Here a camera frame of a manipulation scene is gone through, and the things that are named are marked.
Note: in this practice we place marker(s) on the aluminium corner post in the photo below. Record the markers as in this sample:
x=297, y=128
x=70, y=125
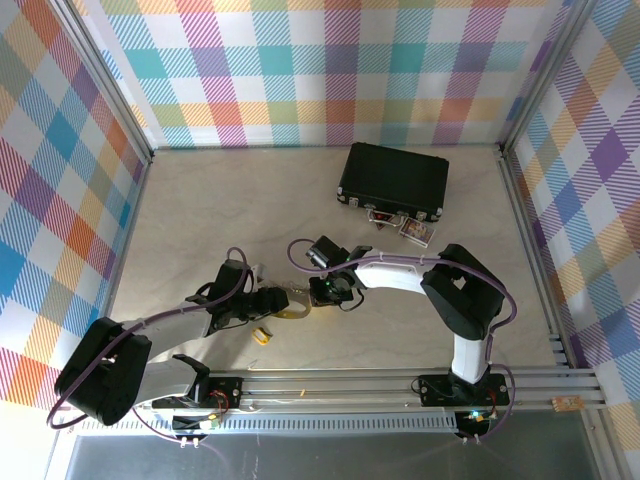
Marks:
x=544, y=75
x=120, y=100

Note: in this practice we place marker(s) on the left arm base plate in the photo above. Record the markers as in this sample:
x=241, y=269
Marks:
x=222, y=390

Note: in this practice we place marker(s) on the red triangular tag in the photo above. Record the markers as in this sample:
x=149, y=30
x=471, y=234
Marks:
x=383, y=219

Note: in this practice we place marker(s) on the small playing card box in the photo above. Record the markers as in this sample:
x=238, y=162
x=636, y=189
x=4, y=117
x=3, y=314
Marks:
x=416, y=231

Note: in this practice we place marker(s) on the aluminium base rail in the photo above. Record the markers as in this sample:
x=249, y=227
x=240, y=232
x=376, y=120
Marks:
x=350, y=390

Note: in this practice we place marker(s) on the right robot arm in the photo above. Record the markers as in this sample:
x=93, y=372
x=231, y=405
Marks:
x=390, y=275

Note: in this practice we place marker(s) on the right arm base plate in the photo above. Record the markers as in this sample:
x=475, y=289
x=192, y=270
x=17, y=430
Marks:
x=435, y=389

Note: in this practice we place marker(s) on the small orange circuit board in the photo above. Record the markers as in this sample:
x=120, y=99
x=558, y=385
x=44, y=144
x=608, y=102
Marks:
x=567, y=403

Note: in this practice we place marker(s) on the yellow plastic key tag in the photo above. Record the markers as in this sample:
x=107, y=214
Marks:
x=256, y=334

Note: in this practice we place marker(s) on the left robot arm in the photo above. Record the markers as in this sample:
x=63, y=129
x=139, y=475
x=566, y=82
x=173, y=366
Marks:
x=100, y=370

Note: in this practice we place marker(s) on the black hard case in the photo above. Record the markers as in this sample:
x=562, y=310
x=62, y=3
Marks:
x=395, y=175

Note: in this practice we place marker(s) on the aluminium side rail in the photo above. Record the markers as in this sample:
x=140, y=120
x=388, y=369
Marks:
x=127, y=235
x=531, y=250

